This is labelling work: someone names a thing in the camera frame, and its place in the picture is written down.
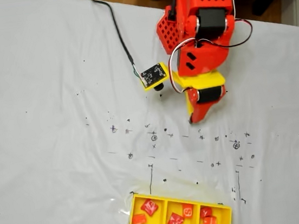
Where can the red candy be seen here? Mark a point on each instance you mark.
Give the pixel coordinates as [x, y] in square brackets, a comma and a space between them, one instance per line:
[209, 223]
[205, 211]
[149, 207]

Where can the camera board on yellow mount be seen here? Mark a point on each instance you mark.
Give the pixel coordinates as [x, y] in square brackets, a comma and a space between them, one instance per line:
[153, 74]

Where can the white plastic table cover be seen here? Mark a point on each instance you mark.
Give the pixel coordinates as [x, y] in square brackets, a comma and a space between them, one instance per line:
[28, 105]

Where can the orange candy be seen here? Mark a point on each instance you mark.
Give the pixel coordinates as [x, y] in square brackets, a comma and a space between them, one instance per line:
[187, 210]
[175, 221]
[139, 219]

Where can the black table clamp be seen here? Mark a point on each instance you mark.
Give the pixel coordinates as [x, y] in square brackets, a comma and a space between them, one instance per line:
[171, 11]

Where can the yellow three-compartment box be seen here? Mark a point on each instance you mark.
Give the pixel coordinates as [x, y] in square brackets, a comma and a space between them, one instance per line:
[222, 217]

